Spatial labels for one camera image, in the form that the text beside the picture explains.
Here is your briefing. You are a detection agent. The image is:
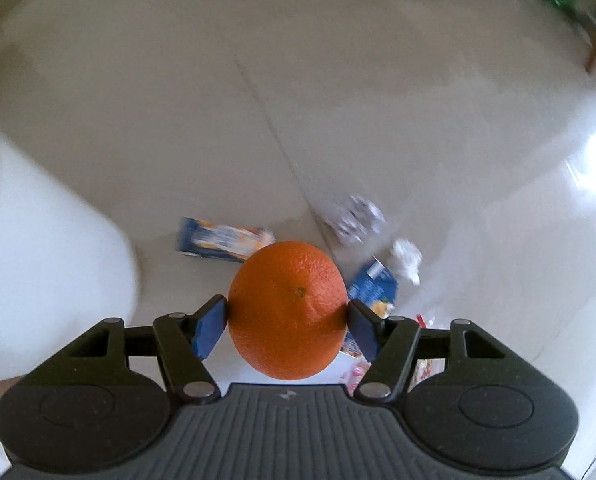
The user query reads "long blue carton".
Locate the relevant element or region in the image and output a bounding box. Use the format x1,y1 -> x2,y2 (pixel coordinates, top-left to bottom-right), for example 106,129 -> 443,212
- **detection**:
177,216 -> 277,265

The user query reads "crumpled white tissue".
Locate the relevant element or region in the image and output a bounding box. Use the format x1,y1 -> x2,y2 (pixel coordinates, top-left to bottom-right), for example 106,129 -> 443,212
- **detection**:
391,238 -> 425,287

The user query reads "orange fruit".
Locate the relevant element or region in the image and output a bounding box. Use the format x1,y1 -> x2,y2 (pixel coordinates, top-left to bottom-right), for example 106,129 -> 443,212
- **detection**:
227,240 -> 349,381

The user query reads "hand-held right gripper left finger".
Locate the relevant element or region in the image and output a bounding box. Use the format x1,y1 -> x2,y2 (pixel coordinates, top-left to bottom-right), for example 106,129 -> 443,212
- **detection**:
36,295 -> 227,404

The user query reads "clear red-printed plastic wrapper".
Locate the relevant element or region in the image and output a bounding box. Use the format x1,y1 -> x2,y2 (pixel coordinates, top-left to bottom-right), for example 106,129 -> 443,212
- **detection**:
343,313 -> 452,395

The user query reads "crumpled printed paper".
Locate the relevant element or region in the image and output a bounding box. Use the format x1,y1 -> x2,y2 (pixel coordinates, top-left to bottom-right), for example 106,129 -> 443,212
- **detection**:
322,194 -> 387,248

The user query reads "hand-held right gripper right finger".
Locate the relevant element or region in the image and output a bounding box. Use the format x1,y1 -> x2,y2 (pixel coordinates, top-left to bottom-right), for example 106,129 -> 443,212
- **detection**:
346,299 -> 535,403

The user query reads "blue juice carton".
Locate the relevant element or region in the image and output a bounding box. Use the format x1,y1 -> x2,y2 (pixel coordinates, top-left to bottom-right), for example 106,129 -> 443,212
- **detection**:
339,255 -> 400,362

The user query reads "white bin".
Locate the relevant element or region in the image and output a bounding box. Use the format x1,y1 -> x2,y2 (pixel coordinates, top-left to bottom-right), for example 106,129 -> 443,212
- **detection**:
0,118 -> 141,387

